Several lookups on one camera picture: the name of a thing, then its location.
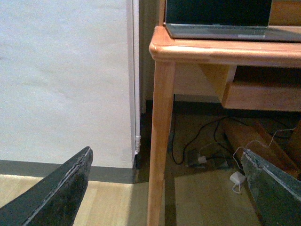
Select grey open laptop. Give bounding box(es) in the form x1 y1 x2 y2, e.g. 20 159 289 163
165 0 301 42

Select white power adapter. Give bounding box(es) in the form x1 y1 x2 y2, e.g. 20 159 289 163
230 171 246 194

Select white thin cable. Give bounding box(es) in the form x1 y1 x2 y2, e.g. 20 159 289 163
232 128 296 170

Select wooden desk drawer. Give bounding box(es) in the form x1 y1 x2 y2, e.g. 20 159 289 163
222 66 301 112

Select black floor cable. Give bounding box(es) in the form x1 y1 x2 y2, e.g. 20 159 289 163
171 116 236 165

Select power strip on floor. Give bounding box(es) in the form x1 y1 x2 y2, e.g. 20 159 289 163
186 152 207 168

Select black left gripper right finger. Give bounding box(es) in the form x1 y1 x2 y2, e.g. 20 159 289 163
241 149 301 226

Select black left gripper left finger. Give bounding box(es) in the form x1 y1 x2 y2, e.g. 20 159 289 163
0 146 93 226

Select wooden desk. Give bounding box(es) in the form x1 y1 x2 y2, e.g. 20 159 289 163
147 1 301 226

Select white wall cable duct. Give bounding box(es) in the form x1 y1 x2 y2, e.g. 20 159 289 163
126 0 141 162

